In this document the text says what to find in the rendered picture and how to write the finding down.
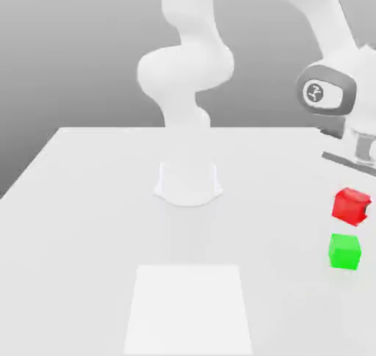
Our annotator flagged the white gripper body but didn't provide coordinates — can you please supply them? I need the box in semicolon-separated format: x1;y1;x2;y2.
321;150;376;186

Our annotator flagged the small red cube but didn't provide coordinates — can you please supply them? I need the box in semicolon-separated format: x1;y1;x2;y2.
331;186;373;228

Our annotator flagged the small green cube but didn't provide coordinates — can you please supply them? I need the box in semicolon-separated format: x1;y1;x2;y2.
328;233;363;272

